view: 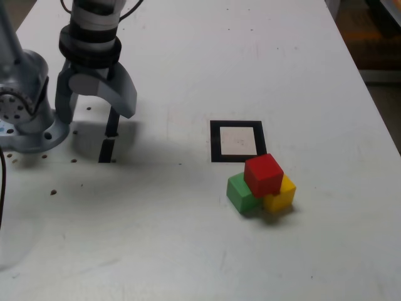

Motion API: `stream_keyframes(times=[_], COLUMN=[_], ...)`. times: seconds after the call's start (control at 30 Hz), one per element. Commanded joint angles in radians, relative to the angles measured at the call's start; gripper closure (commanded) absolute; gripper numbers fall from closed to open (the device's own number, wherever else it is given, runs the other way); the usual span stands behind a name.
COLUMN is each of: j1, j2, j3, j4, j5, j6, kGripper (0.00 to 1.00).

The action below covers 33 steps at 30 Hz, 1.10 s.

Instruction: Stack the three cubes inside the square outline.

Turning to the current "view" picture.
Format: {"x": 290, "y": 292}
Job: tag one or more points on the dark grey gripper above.
{"x": 94, "y": 69}

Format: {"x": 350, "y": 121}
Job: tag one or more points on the green cube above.
{"x": 239, "y": 191}

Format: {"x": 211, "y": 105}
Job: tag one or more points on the red cube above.
{"x": 263, "y": 175}

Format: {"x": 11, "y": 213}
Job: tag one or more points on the yellow cube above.
{"x": 280, "y": 199}

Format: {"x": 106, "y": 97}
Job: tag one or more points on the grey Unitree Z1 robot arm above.
{"x": 28, "y": 78}

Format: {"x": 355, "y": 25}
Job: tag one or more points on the black tape square outline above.
{"x": 216, "y": 141}

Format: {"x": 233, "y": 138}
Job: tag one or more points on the black tape strip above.
{"x": 106, "y": 150}

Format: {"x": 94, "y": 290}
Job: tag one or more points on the grey bar beside table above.
{"x": 382, "y": 76}

